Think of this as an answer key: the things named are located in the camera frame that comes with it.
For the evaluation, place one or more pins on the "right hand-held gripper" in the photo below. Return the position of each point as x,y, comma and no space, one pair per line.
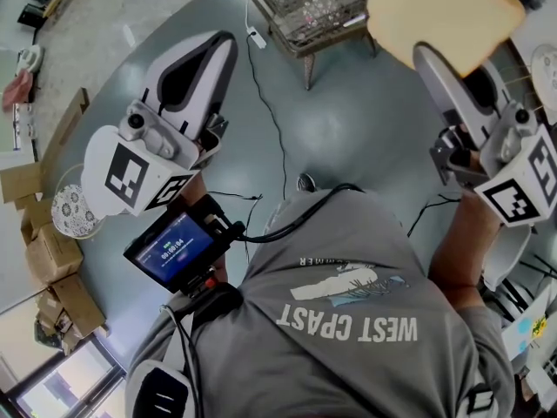
513,198

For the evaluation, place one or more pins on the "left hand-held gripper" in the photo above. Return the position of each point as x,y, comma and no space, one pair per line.
130,172

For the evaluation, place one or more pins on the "pale bread slice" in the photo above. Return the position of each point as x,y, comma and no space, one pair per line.
435,11

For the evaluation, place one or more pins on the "person's left forearm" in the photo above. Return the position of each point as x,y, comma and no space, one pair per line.
196,190

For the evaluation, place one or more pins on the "person's right forearm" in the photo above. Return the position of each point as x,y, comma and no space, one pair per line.
461,251

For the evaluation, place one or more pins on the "floral patterned plate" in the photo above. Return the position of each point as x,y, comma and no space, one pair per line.
71,211
546,72

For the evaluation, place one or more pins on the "white power strip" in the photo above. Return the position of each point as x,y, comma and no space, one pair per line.
257,37

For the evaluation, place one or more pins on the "person's left shoe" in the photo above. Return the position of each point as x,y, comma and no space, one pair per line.
305,183

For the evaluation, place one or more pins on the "white chair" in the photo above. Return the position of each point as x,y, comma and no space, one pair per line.
505,255

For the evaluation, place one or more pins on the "white round device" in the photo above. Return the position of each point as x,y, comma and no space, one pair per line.
30,57

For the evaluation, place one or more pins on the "small white rack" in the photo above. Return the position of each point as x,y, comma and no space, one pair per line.
19,124

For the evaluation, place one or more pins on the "pink bag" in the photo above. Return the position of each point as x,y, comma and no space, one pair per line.
15,92

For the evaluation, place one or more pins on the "black box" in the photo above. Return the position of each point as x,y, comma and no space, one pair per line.
30,15

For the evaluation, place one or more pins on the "flat cardboard sheet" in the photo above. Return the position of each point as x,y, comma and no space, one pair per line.
19,181

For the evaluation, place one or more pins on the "open cardboard box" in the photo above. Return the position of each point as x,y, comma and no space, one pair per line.
78,303

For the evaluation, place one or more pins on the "white board with stickers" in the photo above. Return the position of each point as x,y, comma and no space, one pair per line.
522,333

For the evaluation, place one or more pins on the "person's grey printed T-shirt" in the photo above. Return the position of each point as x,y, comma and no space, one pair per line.
330,364

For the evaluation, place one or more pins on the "black framed glass door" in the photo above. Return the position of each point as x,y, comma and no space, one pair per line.
65,381

